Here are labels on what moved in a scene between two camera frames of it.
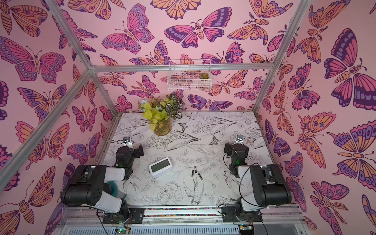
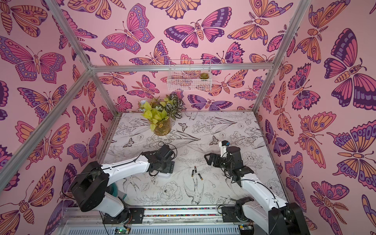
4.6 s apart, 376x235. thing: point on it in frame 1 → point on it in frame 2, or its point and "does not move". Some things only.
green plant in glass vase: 160,122 does not move
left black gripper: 136,152 → 171,167
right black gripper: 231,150 → 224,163
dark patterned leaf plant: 175,110 does not move
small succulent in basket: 204,76 does not move
